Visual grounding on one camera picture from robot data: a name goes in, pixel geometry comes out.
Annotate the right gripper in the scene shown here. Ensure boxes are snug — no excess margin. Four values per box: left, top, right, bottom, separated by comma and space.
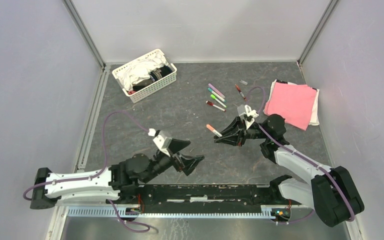
213, 115, 270, 147

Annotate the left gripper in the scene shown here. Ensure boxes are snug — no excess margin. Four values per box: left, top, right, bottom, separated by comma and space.
142, 138, 205, 183

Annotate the teal white marker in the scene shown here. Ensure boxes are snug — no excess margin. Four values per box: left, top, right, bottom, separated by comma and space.
207, 87, 226, 103

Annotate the red white marker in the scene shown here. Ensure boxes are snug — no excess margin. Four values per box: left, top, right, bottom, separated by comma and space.
205, 100, 226, 112

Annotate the brown pen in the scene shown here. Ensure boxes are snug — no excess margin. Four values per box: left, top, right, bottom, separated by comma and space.
235, 84, 247, 102

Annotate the purple pen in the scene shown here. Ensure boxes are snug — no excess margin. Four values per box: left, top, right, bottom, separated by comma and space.
208, 83, 226, 99

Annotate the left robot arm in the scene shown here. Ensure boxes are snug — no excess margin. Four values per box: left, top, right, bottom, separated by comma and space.
23, 138, 205, 210

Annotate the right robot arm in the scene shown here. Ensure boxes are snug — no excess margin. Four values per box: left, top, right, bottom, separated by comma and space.
214, 114, 365, 227

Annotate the white plastic basket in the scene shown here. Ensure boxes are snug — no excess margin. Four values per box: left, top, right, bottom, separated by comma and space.
112, 49, 178, 103

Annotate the white cloth under pink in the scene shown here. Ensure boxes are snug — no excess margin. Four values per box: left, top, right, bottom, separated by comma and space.
267, 79, 321, 127

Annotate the dark cloth in basket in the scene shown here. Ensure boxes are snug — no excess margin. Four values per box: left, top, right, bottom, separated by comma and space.
149, 65, 173, 83

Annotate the white cloth in basket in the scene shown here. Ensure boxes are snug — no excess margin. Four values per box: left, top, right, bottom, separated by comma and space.
116, 53, 168, 91

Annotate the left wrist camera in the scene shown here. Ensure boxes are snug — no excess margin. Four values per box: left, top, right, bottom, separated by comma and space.
147, 128, 173, 157

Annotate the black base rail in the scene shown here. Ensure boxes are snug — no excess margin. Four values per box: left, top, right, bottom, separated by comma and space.
114, 184, 297, 214

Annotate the white cable duct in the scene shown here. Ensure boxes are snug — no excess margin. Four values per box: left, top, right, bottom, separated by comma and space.
67, 206, 276, 220

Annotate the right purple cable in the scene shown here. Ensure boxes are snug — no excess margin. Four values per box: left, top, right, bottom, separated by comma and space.
246, 86, 356, 224

